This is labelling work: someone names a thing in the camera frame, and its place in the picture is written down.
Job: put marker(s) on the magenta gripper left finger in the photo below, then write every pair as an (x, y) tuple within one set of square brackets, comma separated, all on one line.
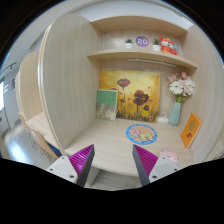
[(76, 167)]

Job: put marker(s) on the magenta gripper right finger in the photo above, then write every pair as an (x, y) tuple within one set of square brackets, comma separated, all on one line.
[(150, 167)]

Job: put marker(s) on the pink computer mouse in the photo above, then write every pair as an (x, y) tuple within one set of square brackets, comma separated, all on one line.
[(170, 155)]

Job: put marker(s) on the round cartoon mouse pad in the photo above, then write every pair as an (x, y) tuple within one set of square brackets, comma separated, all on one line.
[(141, 134)]

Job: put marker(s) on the teal ribbed vase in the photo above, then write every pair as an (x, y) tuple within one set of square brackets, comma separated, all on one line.
[(175, 115)]

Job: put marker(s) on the small green canvas painting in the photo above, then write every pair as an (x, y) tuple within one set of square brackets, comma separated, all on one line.
[(106, 104)]

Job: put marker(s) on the yellow poppy flower painting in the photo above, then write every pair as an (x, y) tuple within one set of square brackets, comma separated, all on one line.
[(138, 93)]

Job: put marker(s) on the pink white flower bouquet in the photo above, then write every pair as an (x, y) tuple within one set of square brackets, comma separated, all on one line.
[(181, 85)]

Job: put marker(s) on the wooden desk cubicle with shelves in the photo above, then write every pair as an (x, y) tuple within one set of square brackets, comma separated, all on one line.
[(74, 52)]

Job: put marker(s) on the neighbouring wooden cubicle desk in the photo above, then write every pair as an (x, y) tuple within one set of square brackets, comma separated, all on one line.
[(29, 99)]

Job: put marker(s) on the right small potted plant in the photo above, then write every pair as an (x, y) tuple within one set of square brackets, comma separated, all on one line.
[(156, 45)]

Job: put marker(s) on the small potted plant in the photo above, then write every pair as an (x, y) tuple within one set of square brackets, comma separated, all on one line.
[(156, 45), (128, 43)]

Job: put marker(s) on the left small potted plant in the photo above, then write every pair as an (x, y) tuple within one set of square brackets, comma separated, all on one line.
[(128, 43)]

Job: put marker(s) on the purple round number sign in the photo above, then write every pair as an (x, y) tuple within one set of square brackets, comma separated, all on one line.
[(142, 41)]

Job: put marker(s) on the orange picture frame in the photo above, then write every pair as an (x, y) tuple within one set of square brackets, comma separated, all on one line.
[(191, 130)]

